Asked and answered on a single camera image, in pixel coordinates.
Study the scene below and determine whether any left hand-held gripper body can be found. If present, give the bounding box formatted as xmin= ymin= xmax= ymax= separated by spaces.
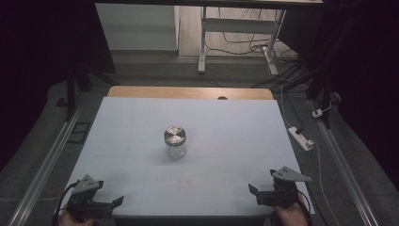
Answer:
xmin=65 ymin=174 xmax=115 ymax=220

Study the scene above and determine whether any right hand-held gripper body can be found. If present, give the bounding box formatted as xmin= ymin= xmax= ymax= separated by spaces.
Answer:
xmin=256 ymin=166 xmax=312 ymax=209

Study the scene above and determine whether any clear plastic cup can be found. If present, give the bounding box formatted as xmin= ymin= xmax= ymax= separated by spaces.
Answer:
xmin=165 ymin=140 xmax=188 ymax=160

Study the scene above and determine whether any person's left hand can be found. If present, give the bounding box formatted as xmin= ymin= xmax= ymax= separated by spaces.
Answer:
xmin=57 ymin=209 xmax=97 ymax=226

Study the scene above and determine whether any person's right hand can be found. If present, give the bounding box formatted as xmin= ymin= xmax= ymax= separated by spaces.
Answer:
xmin=271 ymin=192 xmax=311 ymax=226

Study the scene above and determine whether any white power strip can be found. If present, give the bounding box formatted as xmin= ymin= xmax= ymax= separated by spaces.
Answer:
xmin=287 ymin=126 xmax=315 ymax=153

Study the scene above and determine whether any black metal stand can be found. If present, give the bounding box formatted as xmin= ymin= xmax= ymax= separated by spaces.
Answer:
xmin=305 ymin=46 xmax=335 ymax=130
xmin=55 ymin=56 xmax=116 ymax=122

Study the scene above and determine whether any black curtain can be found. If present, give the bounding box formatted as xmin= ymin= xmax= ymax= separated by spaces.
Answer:
xmin=278 ymin=0 xmax=399 ymax=190
xmin=0 ymin=0 xmax=118 ymax=172

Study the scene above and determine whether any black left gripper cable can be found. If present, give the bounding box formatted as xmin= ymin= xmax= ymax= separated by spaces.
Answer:
xmin=51 ymin=180 xmax=81 ymax=226

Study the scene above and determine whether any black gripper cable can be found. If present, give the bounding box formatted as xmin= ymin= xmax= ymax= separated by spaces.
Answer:
xmin=51 ymin=180 xmax=81 ymax=226
xmin=295 ymin=194 xmax=314 ymax=226

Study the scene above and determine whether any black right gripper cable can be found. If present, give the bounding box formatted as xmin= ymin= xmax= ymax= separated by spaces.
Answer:
xmin=295 ymin=194 xmax=314 ymax=226

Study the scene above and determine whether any long white cable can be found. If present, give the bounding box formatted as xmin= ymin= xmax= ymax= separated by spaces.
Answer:
xmin=311 ymin=138 xmax=342 ymax=226

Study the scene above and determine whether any aluminium floor rail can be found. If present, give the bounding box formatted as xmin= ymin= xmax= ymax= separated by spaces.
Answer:
xmin=308 ymin=99 xmax=382 ymax=226
xmin=7 ymin=100 xmax=88 ymax=226

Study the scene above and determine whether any black rectangular floor bracket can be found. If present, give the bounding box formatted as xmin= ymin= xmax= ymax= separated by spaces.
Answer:
xmin=67 ymin=121 xmax=92 ymax=145

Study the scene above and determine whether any short white cable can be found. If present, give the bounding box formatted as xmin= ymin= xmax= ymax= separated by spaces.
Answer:
xmin=279 ymin=84 xmax=295 ymax=130

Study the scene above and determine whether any thick black floor cable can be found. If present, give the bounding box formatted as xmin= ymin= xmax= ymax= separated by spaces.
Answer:
xmin=249 ymin=61 xmax=312 ymax=92

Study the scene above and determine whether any thin black floor cable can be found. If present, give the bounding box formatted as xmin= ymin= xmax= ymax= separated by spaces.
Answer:
xmin=204 ymin=30 xmax=268 ymax=57

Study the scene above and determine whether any white desk frame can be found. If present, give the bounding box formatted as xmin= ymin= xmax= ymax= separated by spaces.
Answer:
xmin=197 ymin=6 xmax=287 ymax=77

